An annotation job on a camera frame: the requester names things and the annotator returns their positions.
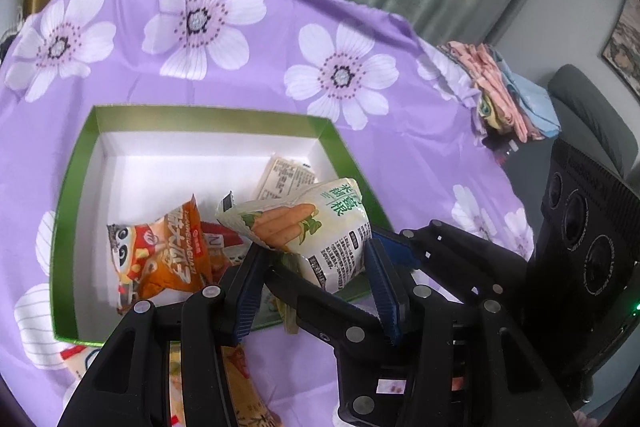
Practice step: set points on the purple floral blanket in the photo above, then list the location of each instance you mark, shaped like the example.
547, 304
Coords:
270, 82

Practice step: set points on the grey armchair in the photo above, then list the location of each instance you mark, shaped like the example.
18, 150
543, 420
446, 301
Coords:
585, 107

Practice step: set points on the red striped packet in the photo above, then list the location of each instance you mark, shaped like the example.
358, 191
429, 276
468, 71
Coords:
222, 242

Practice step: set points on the orange white puffy snack packet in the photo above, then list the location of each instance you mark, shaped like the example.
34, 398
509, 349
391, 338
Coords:
170, 257

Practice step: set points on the framed wall picture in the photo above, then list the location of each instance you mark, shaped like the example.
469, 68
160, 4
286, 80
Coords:
627, 52

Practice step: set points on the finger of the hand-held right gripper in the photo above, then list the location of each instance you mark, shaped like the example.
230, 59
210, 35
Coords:
395, 247
350, 357

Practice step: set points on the orange yellow snack packet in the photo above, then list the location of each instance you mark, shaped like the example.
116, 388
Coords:
245, 382

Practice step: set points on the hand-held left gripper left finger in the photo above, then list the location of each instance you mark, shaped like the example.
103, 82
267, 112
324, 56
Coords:
247, 307

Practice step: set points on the beige snack packet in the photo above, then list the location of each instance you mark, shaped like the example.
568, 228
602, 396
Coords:
280, 177

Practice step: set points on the carrot print snack packet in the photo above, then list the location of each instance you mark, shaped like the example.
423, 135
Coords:
310, 227

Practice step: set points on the pile of folded clothes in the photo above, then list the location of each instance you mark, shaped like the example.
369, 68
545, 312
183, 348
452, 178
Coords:
500, 87

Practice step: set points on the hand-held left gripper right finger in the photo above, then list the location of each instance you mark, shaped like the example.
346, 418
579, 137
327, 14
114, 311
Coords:
387, 297

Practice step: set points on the green cardboard box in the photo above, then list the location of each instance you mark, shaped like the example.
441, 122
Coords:
150, 167

